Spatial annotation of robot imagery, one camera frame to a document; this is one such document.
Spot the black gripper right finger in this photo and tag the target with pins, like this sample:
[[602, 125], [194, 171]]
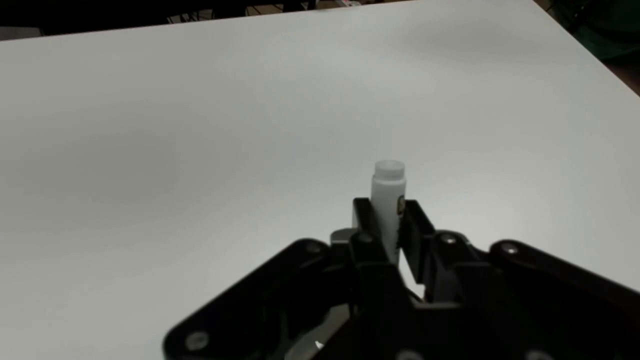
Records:
[[520, 301]]

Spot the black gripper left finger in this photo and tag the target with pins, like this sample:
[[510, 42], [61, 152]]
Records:
[[312, 293]]

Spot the white marker with blue cap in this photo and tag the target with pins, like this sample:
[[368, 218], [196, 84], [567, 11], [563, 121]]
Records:
[[386, 201]]

